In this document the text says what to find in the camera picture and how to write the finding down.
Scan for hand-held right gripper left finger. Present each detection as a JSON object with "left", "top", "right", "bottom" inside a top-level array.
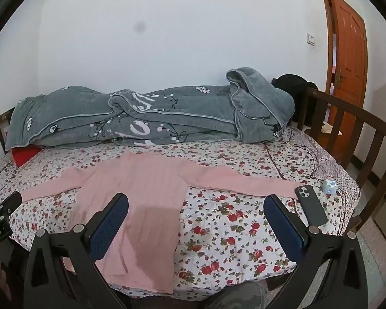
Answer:
[{"left": 23, "top": 192, "right": 129, "bottom": 309}]

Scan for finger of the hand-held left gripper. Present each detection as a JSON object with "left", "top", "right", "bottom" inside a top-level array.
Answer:
[{"left": 0, "top": 191, "right": 23, "bottom": 216}]

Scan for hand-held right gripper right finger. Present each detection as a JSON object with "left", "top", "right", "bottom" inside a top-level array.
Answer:
[{"left": 264, "top": 194, "right": 374, "bottom": 309}]

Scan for pink ribbed sweater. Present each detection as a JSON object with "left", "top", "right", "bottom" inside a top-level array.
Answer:
[{"left": 19, "top": 152, "right": 304, "bottom": 295}]

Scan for black smartphone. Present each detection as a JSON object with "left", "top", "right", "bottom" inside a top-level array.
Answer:
[{"left": 294, "top": 184, "right": 329, "bottom": 227}]

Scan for red cloth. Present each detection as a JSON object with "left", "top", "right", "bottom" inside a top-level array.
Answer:
[{"left": 12, "top": 145, "right": 41, "bottom": 167}]

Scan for floral bed sheet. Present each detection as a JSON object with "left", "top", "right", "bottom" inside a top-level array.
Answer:
[{"left": 0, "top": 125, "right": 361, "bottom": 301}]

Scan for small blue white gadget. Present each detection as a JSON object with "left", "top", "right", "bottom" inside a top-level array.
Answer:
[{"left": 322, "top": 179, "right": 338, "bottom": 196}]

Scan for person's camouflage trousers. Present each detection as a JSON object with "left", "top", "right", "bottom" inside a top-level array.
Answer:
[{"left": 209, "top": 280, "right": 267, "bottom": 309}]

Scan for beige object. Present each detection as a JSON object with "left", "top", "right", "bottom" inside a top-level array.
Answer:
[{"left": 320, "top": 122, "right": 343, "bottom": 136}]

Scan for grey printed blanket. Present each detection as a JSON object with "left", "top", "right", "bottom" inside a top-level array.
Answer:
[{"left": 5, "top": 67, "right": 296, "bottom": 150}]

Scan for black garment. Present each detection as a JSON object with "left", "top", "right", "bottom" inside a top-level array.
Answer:
[{"left": 272, "top": 74, "right": 319, "bottom": 123}]

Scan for orange wooden door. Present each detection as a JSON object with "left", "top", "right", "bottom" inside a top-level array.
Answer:
[{"left": 320, "top": 0, "right": 369, "bottom": 110}]

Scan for thin black cable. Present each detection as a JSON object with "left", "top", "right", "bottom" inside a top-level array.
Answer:
[{"left": 289, "top": 132, "right": 319, "bottom": 181}]

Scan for wooden bed frame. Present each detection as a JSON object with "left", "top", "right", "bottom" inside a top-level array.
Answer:
[{"left": 0, "top": 85, "right": 386, "bottom": 235}]

